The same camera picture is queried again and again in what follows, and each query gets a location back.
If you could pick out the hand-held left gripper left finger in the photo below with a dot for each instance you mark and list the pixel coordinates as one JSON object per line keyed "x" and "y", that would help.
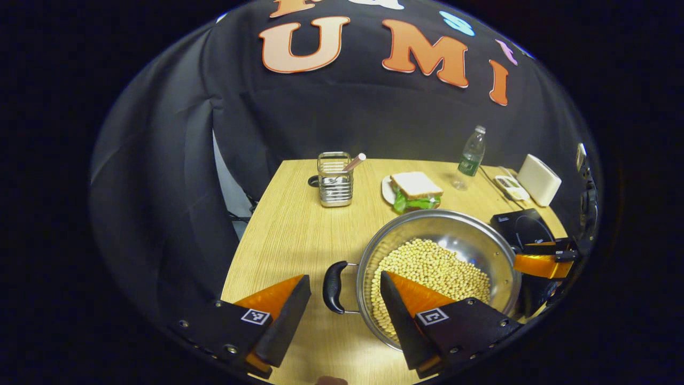
{"x": 291, "y": 321}

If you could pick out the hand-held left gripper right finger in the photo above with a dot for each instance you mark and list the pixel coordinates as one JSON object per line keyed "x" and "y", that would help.
{"x": 398, "y": 315}

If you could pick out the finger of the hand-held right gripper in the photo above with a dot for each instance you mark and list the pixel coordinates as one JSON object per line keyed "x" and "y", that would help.
{"x": 542, "y": 266}
{"x": 550, "y": 247}

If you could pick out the black induction cooktop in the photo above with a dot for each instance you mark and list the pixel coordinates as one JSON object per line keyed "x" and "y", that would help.
{"x": 526, "y": 227}

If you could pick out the pile of yellow soybeans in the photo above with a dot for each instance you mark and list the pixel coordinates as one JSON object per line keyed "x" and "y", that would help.
{"x": 438, "y": 267}

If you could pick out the white toaster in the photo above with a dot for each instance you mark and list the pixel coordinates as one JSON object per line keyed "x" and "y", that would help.
{"x": 538, "y": 181}

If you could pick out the clear plastic water bottle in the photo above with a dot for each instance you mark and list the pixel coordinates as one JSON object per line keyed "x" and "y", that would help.
{"x": 471, "y": 160}

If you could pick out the white bread lettuce sandwich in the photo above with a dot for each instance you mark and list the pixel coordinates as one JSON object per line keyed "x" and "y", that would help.
{"x": 416, "y": 187}

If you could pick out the small black object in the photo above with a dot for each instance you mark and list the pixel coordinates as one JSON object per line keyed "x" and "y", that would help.
{"x": 313, "y": 181}

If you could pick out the black backdrop cloth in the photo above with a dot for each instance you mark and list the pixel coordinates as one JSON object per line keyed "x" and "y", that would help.
{"x": 347, "y": 112}

